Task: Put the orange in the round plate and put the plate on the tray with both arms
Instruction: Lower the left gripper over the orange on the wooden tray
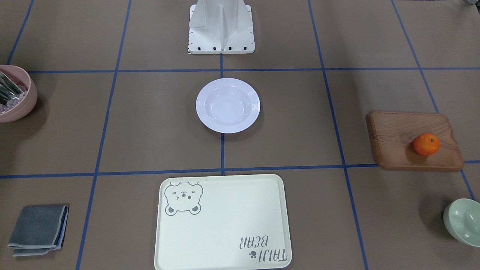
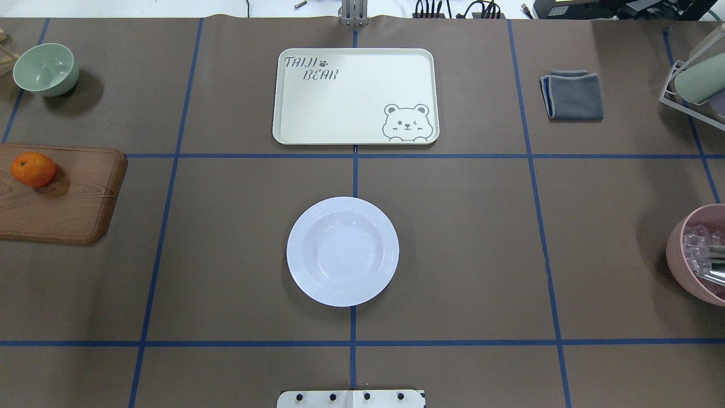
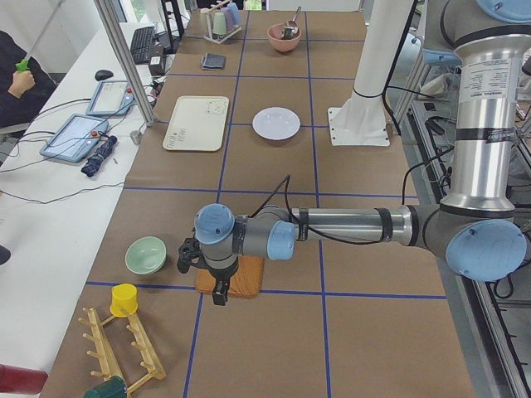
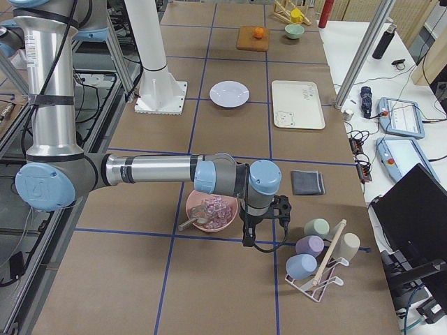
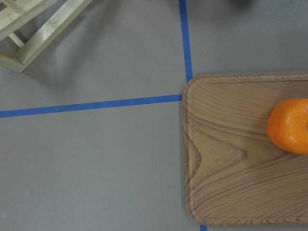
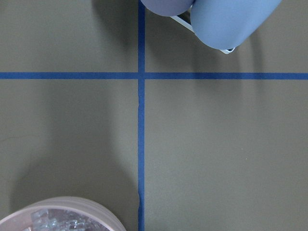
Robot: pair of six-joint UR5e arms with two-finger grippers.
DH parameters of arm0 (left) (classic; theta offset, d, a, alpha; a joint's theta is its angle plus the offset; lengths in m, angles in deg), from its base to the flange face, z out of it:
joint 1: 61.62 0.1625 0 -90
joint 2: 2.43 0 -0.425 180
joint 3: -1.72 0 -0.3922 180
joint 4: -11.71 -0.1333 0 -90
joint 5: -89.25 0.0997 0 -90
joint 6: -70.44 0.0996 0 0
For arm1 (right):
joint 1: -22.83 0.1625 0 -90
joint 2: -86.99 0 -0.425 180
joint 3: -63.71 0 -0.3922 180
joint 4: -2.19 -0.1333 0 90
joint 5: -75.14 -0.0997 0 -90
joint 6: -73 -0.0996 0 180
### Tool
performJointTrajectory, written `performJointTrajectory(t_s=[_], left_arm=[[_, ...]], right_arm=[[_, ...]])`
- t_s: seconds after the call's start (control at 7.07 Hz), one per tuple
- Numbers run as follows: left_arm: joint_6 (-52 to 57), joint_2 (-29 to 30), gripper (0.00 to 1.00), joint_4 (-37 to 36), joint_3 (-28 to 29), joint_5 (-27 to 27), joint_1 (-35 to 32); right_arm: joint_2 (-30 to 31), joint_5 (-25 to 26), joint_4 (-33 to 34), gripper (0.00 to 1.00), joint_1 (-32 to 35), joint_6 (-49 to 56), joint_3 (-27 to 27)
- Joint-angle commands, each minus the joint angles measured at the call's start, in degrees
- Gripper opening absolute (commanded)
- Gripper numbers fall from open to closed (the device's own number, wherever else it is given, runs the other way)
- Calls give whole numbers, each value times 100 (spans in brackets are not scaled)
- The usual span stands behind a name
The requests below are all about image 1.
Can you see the white round plate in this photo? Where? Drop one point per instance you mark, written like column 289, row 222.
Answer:
column 228, row 105

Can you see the orange mandarin fruit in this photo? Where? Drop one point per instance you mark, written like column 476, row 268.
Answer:
column 426, row 144

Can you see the cream bear print tray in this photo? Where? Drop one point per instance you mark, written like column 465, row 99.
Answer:
column 233, row 222

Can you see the wooden cutting board tray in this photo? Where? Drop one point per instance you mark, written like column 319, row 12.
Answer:
column 392, row 136

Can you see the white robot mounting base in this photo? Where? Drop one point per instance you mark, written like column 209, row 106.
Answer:
column 221, row 27

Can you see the folded grey cloth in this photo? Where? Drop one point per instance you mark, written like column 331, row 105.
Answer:
column 39, row 229

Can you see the pink bowl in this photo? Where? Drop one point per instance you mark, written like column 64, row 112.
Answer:
column 27, row 103

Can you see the metal scoop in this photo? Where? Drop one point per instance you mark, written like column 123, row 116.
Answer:
column 11, row 94

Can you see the mint green bowl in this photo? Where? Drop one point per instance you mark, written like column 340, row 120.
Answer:
column 462, row 220

